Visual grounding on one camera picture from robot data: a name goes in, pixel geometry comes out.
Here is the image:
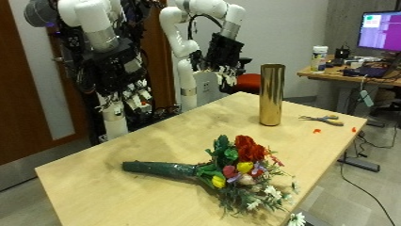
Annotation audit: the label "brown door with frosted pane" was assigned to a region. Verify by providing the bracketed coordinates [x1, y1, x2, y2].
[0, 0, 92, 167]

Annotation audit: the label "red office chair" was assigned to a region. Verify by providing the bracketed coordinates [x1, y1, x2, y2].
[221, 56, 264, 95]

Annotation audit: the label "person in grey sweater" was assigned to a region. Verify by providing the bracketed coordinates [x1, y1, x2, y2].
[23, 0, 60, 28]

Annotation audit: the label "white wipes canister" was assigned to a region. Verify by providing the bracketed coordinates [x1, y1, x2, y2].
[309, 45, 329, 74]

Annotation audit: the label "white hanging power adapter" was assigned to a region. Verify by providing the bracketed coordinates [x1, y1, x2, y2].
[360, 89, 374, 107]

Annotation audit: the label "computer monitor with purple screen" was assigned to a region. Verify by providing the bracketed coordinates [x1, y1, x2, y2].
[356, 10, 401, 53]

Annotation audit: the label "wooden office desk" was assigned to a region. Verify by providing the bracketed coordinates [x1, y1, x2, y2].
[296, 55, 401, 89]

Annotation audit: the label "black floor cable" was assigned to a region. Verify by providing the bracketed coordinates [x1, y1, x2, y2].
[338, 153, 397, 226]

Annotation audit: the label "white robot control box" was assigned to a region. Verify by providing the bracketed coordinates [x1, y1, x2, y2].
[192, 70, 226, 106]

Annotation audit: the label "grey table leg foot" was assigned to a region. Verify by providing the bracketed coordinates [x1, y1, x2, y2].
[337, 155, 381, 173]

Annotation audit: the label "scissors with yellow handles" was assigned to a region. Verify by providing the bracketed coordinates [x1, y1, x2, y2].
[298, 114, 346, 127]

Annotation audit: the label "small black device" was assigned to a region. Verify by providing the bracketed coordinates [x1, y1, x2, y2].
[333, 45, 352, 60]

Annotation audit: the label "black equipment stand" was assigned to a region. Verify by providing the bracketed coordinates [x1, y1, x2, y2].
[57, 24, 105, 145]

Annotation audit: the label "brown wooden door leaf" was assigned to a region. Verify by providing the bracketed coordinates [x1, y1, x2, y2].
[140, 4, 177, 108]

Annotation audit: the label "tall gold cylinder vase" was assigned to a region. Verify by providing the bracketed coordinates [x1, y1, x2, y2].
[258, 63, 286, 127]

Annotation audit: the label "flower bouquet with green wrap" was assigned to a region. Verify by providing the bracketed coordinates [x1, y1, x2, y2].
[121, 134, 306, 226]

